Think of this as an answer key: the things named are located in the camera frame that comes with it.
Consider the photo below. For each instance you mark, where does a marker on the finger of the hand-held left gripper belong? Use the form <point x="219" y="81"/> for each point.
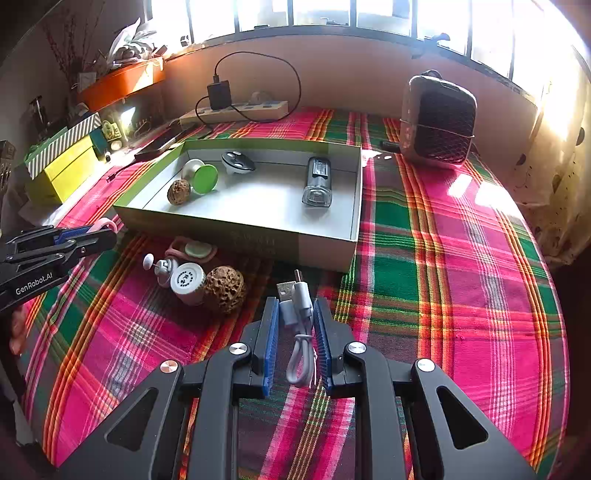
<point x="69" y="234"/>
<point x="99" y="241"/>

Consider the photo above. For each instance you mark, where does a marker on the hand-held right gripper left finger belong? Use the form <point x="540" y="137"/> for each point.
<point x="272" y="346"/>

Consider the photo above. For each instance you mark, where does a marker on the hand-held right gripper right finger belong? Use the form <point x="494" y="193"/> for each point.
<point x="322" y="346"/>

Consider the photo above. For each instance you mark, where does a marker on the pink white clip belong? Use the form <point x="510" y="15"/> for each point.
<point x="107" y="225"/>

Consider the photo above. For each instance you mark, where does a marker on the grey round knob gadget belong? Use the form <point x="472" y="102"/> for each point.
<point x="164" y="267"/>

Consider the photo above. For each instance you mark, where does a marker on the large brown walnut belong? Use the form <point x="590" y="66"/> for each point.
<point x="225" y="288"/>

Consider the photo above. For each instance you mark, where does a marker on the small brown walnut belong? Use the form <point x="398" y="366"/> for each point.
<point x="179" y="192"/>

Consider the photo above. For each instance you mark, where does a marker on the small white bottle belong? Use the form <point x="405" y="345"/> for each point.
<point x="187" y="279"/>

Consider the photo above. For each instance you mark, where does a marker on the pink clip with green pad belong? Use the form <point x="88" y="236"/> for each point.
<point x="196" y="250"/>

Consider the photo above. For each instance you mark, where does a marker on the green white spool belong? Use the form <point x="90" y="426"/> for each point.
<point x="205" y="179"/>

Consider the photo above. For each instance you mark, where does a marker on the green white cardboard box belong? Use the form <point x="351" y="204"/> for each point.
<point x="258" y="203"/>

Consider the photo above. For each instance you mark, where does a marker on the black oval gadget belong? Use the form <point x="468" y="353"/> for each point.
<point x="238" y="161"/>

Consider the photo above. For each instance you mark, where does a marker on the black flashlight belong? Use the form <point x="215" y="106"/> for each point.
<point x="317" y="177"/>

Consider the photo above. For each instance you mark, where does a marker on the person's left hand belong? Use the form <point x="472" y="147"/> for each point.
<point x="19" y="332"/>

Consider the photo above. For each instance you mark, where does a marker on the yellow box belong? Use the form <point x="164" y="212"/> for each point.
<point x="64" y="170"/>

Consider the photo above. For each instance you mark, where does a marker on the green white striped box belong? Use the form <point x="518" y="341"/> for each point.
<point x="64" y="138"/>

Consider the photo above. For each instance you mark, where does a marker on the small green ornament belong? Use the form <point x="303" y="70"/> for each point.
<point x="111" y="129"/>

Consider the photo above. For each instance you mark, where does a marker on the black phone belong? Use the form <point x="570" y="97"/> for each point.
<point x="159" y="143"/>

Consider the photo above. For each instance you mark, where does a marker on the orange box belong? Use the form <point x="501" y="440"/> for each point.
<point x="120" y="83"/>

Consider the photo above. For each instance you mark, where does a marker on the black charger adapter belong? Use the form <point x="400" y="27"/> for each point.
<point x="218" y="94"/>

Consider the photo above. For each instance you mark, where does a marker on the white plastic bag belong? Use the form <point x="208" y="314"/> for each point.
<point x="129" y="44"/>

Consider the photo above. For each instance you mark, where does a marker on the cream power strip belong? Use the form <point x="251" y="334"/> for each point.
<point x="258" y="110"/>

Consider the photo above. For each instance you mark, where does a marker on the small black plug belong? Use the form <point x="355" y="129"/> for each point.
<point x="390" y="146"/>

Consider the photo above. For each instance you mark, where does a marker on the white plug adapter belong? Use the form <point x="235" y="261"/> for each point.
<point x="259" y="98"/>

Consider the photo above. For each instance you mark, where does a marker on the small grey fan heater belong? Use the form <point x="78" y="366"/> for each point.
<point x="438" y="120"/>

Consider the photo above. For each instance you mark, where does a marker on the cream dotted curtain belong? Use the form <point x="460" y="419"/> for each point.
<point x="554" y="184"/>

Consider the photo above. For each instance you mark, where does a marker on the black window latch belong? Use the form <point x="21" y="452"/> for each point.
<point x="436" y="38"/>

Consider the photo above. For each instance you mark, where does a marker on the window with dark frame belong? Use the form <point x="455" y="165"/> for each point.
<point x="323" y="11"/>

